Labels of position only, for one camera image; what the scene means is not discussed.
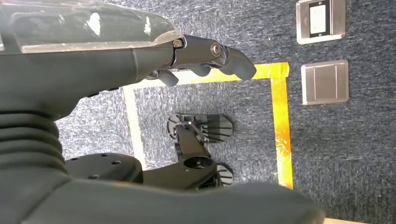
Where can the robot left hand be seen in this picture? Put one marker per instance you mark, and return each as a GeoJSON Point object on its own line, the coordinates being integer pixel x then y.
{"type": "Point", "coordinates": [77, 68]}

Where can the black wheeled base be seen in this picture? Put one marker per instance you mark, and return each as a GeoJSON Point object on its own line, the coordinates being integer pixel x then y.
{"type": "Point", "coordinates": [173, 174]}

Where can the black caster wheel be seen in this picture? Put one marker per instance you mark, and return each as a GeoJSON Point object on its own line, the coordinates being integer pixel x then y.
{"type": "Point", "coordinates": [226, 174]}

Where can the yellow floor tape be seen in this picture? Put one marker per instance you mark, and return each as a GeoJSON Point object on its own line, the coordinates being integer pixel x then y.
{"type": "Point", "coordinates": [281, 123]}

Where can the metal floor socket plate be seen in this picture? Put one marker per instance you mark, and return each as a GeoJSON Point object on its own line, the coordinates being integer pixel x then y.
{"type": "Point", "coordinates": [304, 31]}

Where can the metal floor cover plate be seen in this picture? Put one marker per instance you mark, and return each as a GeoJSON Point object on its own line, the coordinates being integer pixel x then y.
{"type": "Point", "coordinates": [325, 82]}

